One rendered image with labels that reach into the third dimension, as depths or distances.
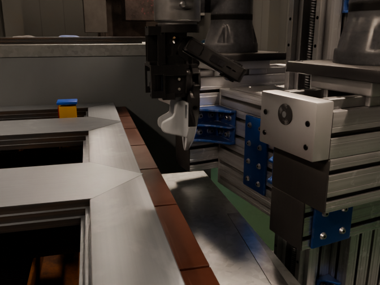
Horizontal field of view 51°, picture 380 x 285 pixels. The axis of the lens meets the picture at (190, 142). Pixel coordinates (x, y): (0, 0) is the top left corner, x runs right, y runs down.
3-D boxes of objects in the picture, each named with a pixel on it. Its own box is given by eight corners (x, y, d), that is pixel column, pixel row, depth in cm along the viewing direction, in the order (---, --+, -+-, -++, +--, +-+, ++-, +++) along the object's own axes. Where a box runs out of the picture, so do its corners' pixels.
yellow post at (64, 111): (64, 167, 125) (58, 107, 120) (64, 162, 130) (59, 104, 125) (80, 165, 126) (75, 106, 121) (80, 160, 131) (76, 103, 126)
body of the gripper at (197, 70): (145, 96, 70) (143, 25, 67) (192, 94, 72) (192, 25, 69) (152, 103, 63) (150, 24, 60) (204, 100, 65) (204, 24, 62)
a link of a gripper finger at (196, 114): (182, 122, 69) (182, 72, 67) (192, 122, 69) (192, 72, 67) (189, 129, 65) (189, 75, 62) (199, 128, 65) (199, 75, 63)
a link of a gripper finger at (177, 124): (159, 151, 69) (158, 99, 67) (192, 149, 71) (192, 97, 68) (163, 156, 66) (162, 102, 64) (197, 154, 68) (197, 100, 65)
